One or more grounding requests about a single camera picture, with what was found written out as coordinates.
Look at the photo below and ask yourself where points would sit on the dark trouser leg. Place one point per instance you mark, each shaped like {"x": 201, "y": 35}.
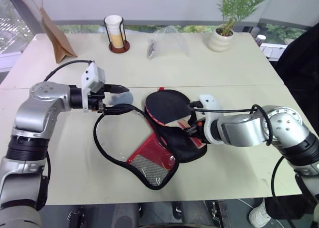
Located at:
{"x": 284, "y": 208}

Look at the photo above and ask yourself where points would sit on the brown paper bag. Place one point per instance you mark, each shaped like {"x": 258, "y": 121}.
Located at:
{"x": 59, "y": 43}

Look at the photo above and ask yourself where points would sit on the black red table tennis paddle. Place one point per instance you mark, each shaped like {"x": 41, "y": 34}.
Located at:
{"x": 167, "y": 108}

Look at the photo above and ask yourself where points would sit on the white box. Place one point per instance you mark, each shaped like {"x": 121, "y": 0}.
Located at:
{"x": 272, "y": 51}

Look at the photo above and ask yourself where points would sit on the paper cups in holder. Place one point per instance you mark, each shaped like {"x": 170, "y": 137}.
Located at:
{"x": 120, "y": 50}

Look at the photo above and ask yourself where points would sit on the white paper cup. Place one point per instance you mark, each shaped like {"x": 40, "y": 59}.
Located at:
{"x": 261, "y": 39}

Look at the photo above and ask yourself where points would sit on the black metal bracket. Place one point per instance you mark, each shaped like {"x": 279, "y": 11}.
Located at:
{"x": 219, "y": 213}
{"x": 76, "y": 215}

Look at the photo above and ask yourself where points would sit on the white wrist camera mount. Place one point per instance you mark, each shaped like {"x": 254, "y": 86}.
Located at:
{"x": 210, "y": 105}
{"x": 91, "y": 73}

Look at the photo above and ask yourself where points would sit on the green palm plant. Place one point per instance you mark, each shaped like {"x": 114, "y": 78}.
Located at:
{"x": 239, "y": 6}

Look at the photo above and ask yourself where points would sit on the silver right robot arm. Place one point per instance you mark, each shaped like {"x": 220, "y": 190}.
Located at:
{"x": 239, "y": 130}

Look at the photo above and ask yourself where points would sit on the white sneaker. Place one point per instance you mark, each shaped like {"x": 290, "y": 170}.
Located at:
{"x": 259, "y": 214}

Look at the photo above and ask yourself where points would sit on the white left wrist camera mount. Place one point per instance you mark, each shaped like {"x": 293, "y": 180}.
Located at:
{"x": 91, "y": 73}

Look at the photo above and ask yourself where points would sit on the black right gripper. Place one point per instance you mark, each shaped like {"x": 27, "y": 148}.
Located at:
{"x": 201, "y": 120}

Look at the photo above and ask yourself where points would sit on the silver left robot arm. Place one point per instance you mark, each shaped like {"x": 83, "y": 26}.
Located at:
{"x": 37, "y": 113}

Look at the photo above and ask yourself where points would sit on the clear plastic bag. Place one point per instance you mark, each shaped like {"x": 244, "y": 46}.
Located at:
{"x": 175, "y": 43}

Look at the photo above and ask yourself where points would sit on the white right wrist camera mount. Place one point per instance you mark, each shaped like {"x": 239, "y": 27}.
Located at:
{"x": 210, "y": 105}

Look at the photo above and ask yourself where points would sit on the white ribbed plant pot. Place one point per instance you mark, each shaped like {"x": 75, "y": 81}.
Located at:
{"x": 220, "y": 42}

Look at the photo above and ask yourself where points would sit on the black paddle case clear flap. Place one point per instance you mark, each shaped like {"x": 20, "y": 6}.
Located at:
{"x": 178, "y": 145}

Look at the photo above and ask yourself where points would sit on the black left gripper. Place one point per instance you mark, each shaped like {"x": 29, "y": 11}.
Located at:
{"x": 96, "y": 102}

